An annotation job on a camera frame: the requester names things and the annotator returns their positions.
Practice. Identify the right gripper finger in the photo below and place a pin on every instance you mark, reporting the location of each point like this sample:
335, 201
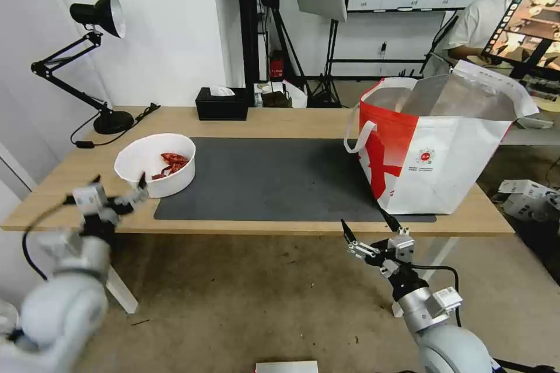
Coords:
361, 251
391, 221

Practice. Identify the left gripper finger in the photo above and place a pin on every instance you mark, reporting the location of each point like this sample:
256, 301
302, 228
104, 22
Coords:
136, 198
83, 193

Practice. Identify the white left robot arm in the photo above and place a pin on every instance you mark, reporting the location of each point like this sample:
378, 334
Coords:
61, 303

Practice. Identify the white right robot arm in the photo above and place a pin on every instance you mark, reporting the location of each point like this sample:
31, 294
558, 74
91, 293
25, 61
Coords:
442, 342

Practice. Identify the red white takeout bag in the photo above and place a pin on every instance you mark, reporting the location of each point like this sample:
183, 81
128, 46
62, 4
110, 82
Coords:
437, 163

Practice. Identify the white paper bowl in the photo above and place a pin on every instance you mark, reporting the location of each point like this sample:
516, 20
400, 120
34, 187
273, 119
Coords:
175, 183

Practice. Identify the white table leg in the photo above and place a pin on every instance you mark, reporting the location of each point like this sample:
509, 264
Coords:
122, 292
442, 255

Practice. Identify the black desk lamp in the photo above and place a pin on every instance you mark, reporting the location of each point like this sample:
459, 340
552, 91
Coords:
111, 121

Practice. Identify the dark grey desk mat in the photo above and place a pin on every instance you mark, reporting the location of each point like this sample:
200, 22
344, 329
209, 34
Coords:
271, 180

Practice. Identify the black tissue box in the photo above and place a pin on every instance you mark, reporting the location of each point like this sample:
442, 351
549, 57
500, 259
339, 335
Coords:
221, 108

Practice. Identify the white cardboard boxes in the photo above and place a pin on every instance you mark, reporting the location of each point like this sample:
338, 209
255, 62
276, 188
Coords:
525, 198

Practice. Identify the white tissue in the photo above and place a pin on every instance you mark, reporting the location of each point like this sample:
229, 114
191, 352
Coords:
222, 91

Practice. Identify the white robot front shell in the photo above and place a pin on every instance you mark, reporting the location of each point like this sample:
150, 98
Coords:
286, 367

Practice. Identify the black light stand tripod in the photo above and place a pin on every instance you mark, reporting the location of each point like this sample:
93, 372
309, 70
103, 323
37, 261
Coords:
328, 71

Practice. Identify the red fire extinguisher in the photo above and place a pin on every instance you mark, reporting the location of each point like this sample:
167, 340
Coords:
277, 67

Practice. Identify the black metal pillar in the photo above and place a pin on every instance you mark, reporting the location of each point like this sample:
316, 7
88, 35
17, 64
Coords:
253, 19

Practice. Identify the person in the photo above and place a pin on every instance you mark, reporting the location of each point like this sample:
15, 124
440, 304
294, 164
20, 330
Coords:
474, 23

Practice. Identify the tilted computer monitor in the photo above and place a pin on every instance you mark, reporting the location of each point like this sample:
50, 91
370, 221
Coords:
525, 19

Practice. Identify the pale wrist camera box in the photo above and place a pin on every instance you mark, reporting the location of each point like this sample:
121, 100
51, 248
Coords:
402, 248
89, 199

